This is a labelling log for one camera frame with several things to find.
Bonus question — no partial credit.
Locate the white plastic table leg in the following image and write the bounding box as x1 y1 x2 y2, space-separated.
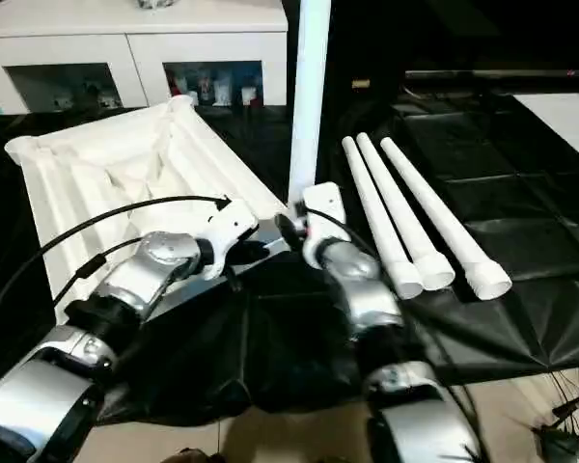
356 132 456 291
288 0 332 205
380 137 512 301
342 136 424 300

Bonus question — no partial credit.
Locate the white plastic table top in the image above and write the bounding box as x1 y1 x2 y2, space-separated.
5 94 292 325

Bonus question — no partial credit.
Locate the black plastic mat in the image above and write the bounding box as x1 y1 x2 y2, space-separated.
0 96 579 425

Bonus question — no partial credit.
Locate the white glass-door cabinet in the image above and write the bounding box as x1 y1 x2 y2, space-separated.
0 0 289 113

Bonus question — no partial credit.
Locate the white flat board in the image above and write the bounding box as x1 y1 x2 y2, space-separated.
514 92 579 148

